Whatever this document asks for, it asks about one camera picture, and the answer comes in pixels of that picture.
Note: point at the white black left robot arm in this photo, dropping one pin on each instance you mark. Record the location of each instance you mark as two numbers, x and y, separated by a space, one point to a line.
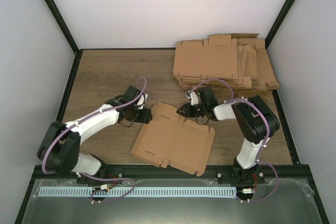
60 148

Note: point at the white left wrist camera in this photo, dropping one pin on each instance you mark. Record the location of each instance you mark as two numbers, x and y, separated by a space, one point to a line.
142 101

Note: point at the cardboard box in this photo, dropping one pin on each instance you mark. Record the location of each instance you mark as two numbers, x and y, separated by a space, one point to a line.
172 140

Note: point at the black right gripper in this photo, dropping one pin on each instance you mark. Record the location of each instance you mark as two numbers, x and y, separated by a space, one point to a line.
187 107

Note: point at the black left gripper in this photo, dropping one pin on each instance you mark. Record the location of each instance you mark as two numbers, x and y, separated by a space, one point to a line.
145 118

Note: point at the light blue slotted cable duct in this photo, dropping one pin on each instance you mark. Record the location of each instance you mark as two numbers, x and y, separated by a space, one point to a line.
211 192

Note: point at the grey metal front plate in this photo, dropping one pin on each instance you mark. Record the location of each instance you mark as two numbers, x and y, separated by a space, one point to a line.
276 201

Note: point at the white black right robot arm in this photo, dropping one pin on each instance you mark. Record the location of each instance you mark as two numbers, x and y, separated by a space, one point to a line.
256 120

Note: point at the stack of flat cardboard blanks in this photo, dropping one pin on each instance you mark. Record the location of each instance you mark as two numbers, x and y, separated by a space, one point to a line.
239 60

